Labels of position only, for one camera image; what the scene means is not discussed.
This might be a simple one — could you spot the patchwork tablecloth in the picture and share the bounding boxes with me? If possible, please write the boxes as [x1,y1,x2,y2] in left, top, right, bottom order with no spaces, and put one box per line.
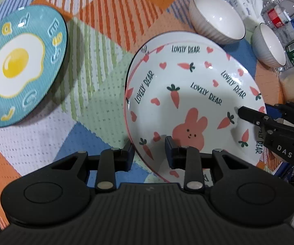
[0,0,294,210]

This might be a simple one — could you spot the teal fried egg plate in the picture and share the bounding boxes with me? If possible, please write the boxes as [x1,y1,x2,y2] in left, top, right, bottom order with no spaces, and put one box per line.
[0,5,69,128]

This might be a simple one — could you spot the white ribbed bowl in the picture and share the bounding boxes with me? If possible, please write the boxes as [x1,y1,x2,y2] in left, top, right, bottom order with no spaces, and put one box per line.
[251,22,287,68]
[189,0,246,45]

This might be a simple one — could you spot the white tissue pack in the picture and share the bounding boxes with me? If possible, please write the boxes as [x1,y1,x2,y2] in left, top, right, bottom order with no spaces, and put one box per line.
[224,0,265,21]

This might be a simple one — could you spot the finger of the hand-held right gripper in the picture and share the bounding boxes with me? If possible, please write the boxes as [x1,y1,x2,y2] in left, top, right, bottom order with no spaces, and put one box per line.
[274,101,294,132]
[236,106,274,134]

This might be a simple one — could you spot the white bunny carrot plate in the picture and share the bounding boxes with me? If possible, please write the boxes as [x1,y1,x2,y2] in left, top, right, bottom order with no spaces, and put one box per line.
[126,31,267,183]

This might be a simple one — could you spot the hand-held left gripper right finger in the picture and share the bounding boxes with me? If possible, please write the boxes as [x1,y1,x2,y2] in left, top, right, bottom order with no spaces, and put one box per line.
[164,136,251,193]

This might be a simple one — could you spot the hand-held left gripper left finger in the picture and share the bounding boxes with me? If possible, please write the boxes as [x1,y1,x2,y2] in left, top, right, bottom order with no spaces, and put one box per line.
[50,141,136,194]

